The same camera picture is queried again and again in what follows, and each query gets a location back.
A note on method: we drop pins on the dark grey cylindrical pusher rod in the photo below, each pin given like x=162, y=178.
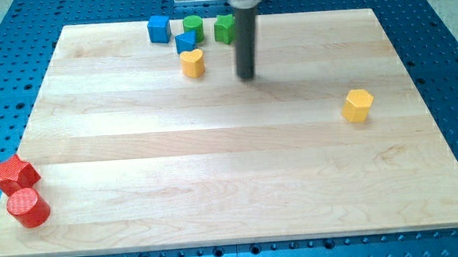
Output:
x=245, y=42

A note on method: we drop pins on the green star block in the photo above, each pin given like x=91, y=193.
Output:
x=224, y=28

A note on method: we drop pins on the yellow hexagon block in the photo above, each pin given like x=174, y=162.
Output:
x=357, y=105

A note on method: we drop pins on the red star block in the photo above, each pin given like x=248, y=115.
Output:
x=16, y=174

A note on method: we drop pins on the green cylinder block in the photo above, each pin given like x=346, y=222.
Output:
x=194, y=23

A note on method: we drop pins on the blue triangle block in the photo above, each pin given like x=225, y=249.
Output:
x=186, y=41

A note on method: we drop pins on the yellow heart block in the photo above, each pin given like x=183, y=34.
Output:
x=193, y=63

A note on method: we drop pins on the blue cube block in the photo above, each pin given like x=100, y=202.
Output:
x=159, y=29

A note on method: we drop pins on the light wooden board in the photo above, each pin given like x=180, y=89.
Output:
x=135, y=156

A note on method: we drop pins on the red cylinder block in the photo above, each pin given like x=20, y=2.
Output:
x=28, y=207

